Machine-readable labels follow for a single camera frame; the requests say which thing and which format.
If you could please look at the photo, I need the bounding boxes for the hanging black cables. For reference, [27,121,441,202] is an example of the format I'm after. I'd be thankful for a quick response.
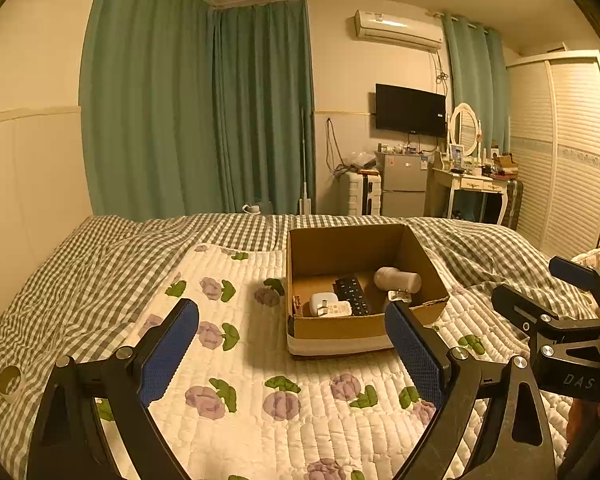
[325,117,348,176]

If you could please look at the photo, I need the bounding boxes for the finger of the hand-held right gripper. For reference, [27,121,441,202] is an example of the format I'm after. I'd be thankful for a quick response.
[549,256,600,306]
[491,284,600,345]

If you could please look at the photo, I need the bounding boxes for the air conditioner cable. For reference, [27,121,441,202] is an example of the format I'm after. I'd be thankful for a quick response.
[432,52,451,93]

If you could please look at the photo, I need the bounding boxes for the person's right hand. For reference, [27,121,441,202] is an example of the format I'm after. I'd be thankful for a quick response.
[566,401,600,447]

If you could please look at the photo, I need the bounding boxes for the light green curtain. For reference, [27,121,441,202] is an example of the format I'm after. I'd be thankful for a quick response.
[441,14,511,153]

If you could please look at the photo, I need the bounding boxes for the silver small fridge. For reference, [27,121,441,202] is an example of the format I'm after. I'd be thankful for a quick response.
[377,151,433,218]

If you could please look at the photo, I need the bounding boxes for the white louvred wardrobe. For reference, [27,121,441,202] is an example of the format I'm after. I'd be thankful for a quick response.
[506,50,600,256]

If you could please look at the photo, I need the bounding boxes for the white dressing table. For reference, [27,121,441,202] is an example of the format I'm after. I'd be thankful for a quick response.
[425,165,510,226]

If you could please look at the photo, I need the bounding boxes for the tape roll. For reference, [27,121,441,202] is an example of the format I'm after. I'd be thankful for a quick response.
[0,364,27,403]

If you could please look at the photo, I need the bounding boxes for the white mop stick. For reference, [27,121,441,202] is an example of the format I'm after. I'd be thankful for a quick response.
[299,107,313,215]

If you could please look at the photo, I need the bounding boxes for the white air conditioner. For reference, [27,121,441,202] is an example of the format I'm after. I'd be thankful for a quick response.
[354,9,443,53]

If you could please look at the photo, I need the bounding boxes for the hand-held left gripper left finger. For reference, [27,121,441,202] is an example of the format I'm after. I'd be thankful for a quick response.
[27,298,201,480]

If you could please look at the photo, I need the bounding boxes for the white charger plug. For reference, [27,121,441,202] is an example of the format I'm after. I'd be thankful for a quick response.
[309,292,338,317]

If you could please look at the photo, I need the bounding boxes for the black remote control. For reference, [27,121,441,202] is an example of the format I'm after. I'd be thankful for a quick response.
[332,275,372,317]

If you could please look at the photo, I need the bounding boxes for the floral quilted mat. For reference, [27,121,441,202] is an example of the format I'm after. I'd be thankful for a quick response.
[95,242,571,480]

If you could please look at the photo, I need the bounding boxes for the white handheld device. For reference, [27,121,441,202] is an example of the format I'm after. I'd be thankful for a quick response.
[373,266,423,293]

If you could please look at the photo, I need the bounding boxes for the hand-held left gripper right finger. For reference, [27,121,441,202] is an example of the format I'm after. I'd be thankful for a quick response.
[384,301,556,480]

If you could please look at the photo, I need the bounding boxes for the grey checkered duvet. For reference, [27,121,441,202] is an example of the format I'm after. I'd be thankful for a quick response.
[0,212,600,466]

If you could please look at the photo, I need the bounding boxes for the white suitcase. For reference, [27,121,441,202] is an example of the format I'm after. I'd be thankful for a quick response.
[346,171,382,217]

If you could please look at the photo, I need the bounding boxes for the black wall television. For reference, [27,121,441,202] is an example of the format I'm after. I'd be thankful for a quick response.
[375,83,447,137]

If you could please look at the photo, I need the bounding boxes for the dark suitcase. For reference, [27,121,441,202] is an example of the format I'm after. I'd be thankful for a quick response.
[505,178,524,231]

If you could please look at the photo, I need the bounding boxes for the cardboard box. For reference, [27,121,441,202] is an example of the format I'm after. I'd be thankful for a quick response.
[285,223,451,358]

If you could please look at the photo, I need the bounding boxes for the oval white vanity mirror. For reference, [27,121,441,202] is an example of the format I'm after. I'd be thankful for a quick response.
[447,102,482,158]

